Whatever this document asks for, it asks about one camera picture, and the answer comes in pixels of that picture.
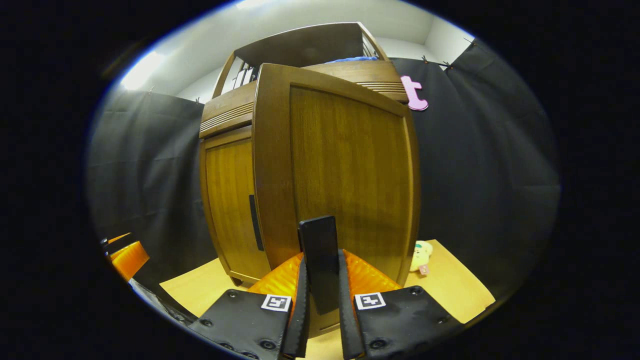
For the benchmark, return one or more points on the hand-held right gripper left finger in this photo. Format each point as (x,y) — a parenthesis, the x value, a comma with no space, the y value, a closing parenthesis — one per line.
(301,320)

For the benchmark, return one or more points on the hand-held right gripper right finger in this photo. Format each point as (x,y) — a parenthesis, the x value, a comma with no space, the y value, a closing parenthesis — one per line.
(346,320)

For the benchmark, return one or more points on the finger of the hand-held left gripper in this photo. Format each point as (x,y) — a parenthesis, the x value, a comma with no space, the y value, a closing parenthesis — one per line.
(115,240)
(129,260)

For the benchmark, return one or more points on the wooden shoe cabinet door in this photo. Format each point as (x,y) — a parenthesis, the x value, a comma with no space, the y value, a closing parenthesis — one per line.
(350,165)
(227,200)

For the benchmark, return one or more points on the wooden double-door shoe cabinet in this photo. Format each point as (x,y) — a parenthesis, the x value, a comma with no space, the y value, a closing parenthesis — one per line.
(300,47)

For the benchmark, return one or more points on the small cream plush toy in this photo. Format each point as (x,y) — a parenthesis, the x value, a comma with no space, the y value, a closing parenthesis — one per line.
(421,255)

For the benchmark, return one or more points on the ceiling light strip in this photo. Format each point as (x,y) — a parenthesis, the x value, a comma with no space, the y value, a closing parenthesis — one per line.
(142,70)

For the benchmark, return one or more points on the black backdrop cloth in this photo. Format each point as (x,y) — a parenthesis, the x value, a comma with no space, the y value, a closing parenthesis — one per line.
(475,175)

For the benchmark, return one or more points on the blue folded cloth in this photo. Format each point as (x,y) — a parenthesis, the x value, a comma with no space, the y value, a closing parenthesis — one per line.
(355,59)

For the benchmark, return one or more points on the bright ceiling light panel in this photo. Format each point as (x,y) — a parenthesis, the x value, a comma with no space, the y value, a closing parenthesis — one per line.
(255,4)

